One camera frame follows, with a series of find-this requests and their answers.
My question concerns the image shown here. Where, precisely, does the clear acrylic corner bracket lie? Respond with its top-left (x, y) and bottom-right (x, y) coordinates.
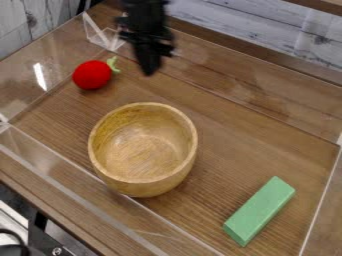
top-left (82, 13), bottom-right (126, 52)

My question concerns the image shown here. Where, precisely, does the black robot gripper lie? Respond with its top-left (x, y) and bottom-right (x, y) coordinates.
top-left (117, 0), bottom-right (175, 76)

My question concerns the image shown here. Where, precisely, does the black equipment at table corner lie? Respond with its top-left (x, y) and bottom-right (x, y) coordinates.
top-left (0, 210), bottom-right (77, 256)

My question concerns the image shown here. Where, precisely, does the green rectangular block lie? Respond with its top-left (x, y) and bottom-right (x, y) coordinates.
top-left (224, 176), bottom-right (296, 247)

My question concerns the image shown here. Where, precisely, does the red plush fruit green leaf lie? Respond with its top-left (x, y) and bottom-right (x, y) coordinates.
top-left (73, 56), bottom-right (121, 90)

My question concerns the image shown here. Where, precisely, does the wooden bowl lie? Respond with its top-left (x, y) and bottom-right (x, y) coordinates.
top-left (87, 102), bottom-right (200, 198)

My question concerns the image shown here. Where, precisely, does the clear acrylic tray barrier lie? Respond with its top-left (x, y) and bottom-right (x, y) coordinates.
top-left (0, 3), bottom-right (342, 256)

